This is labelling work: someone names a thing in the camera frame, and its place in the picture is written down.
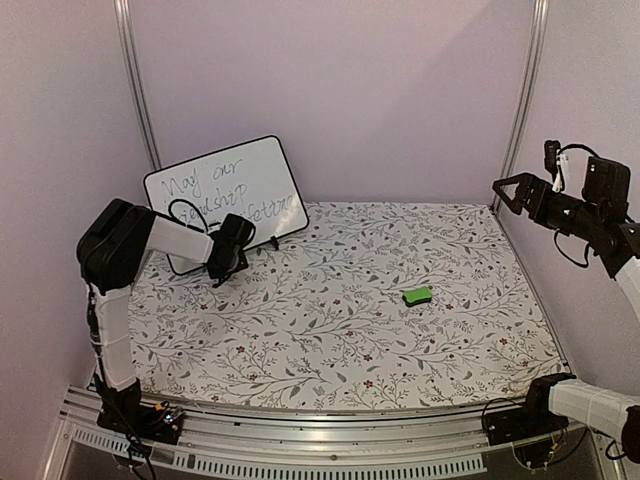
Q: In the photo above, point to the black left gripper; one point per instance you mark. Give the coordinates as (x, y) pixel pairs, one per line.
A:
(216, 274)

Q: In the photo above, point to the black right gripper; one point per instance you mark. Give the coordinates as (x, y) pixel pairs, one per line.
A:
(529, 183)

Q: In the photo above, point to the white whiteboard black frame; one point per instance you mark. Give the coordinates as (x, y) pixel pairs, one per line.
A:
(252, 180)

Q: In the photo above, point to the green black whiteboard eraser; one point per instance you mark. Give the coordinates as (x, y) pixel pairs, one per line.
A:
(417, 296)

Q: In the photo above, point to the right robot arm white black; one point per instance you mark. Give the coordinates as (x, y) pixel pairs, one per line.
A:
(600, 219)

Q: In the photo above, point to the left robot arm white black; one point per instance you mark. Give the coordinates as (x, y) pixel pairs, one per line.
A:
(110, 254)

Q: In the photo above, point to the floral patterned table mat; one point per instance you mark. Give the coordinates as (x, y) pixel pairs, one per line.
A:
(321, 324)

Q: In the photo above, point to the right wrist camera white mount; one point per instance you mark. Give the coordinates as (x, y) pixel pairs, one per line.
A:
(555, 161)

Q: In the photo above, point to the right aluminium frame post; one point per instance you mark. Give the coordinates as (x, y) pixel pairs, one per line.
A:
(527, 89)

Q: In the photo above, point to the aluminium frame post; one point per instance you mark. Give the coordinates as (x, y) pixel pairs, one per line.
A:
(127, 41)
(527, 89)

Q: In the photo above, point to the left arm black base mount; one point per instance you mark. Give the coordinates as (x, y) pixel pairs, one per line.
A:
(127, 415)

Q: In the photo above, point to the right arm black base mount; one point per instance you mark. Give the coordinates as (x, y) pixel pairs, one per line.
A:
(505, 421)

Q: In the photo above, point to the front aluminium rail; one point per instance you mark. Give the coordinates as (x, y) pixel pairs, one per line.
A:
(228, 442)

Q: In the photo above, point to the left aluminium frame post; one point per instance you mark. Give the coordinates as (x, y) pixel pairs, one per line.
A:
(127, 41)

